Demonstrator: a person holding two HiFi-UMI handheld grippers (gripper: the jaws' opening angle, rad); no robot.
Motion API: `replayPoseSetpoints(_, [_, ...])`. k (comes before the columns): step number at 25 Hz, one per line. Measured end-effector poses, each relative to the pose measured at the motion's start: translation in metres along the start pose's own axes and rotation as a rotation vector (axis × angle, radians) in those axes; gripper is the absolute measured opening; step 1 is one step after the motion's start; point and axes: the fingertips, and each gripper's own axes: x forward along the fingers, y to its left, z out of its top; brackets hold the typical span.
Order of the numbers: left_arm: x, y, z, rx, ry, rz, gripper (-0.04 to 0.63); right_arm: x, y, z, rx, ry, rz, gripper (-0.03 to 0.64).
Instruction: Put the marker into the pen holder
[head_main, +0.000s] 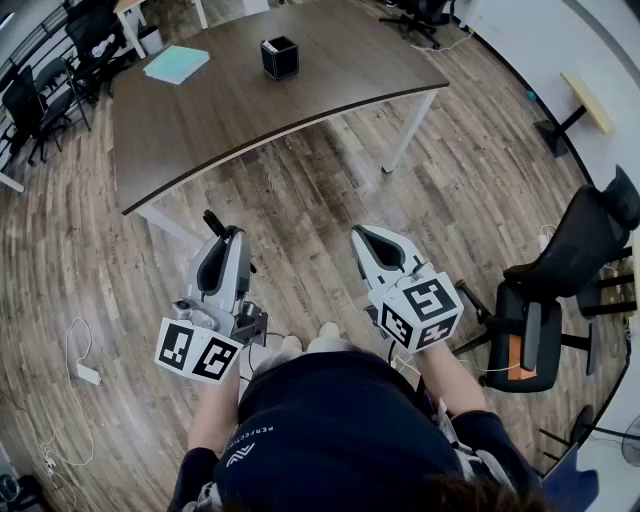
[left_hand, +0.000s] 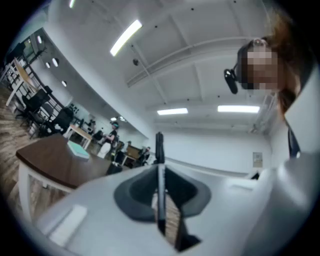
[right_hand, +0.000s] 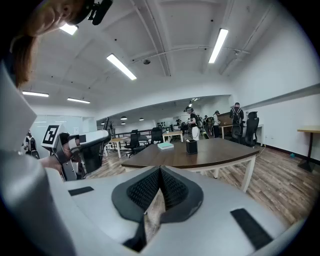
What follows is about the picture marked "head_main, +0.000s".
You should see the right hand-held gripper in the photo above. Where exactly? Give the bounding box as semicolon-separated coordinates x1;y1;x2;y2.
350;224;466;355

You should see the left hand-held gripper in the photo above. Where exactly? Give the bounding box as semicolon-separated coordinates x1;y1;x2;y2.
154;231;270;385

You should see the black square pen holder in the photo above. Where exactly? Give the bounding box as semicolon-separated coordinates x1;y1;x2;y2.
259;35;300;81

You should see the person's left forearm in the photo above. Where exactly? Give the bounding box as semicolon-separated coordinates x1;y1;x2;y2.
187;367;242;459

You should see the person's right forearm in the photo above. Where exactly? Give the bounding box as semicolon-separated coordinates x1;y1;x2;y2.
417;342;490;419

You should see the white table leg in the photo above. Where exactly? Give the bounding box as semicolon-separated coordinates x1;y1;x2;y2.
380;85;441;175
134;192;201;246

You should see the person's navy shirt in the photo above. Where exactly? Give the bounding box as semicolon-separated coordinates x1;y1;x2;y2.
169;349;544;512

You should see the orange pad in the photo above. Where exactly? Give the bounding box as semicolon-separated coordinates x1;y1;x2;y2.
506;333;539;382

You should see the black mesh office chair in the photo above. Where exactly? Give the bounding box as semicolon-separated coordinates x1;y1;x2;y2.
452;164;640;394

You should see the teal book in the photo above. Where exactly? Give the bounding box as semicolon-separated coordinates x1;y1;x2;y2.
143;45;211;86

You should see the white waste bin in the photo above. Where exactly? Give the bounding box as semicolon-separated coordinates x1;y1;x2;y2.
137;25;165;56

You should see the grey office chair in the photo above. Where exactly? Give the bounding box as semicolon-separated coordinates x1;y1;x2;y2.
34;57;94;151

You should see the light wood white-legged table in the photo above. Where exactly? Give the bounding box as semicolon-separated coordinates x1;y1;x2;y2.
113;0;209;59

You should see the yellow side table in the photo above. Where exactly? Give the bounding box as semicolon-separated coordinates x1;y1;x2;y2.
532;72;614;159

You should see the standing fan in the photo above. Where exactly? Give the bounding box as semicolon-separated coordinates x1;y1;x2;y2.
622;414;640;469

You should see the white charger cable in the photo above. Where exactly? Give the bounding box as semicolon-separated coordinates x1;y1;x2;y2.
37;384;96;476

